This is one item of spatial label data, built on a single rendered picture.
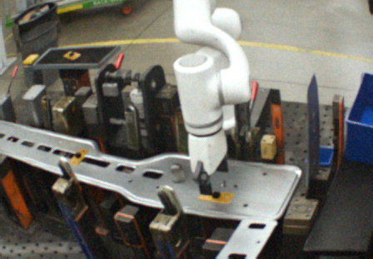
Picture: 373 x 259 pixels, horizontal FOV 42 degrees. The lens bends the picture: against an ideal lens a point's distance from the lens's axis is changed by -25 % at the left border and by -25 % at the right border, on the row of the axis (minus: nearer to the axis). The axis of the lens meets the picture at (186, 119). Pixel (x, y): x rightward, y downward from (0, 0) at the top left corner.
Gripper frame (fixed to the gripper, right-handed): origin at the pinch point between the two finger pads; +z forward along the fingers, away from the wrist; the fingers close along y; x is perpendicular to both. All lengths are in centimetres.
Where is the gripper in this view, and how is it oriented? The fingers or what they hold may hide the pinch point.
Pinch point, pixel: (214, 180)
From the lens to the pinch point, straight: 146.2
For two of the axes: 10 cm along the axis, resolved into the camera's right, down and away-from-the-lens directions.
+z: 1.6, 8.3, 5.3
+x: 8.9, 1.1, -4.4
